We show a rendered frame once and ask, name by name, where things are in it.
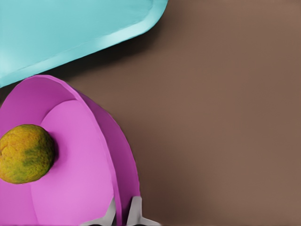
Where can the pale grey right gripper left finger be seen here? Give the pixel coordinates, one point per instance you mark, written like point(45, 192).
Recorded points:
point(108, 215)

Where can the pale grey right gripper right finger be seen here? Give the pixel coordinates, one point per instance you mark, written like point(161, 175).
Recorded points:
point(136, 212)

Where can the magenta plate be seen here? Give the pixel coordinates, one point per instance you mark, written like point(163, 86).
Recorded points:
point(80, 153)

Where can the orange with green patches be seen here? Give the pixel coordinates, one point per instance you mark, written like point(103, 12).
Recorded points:
point(24, 154)

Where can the turquoise tray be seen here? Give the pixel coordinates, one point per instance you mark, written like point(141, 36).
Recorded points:
point(58, 30)

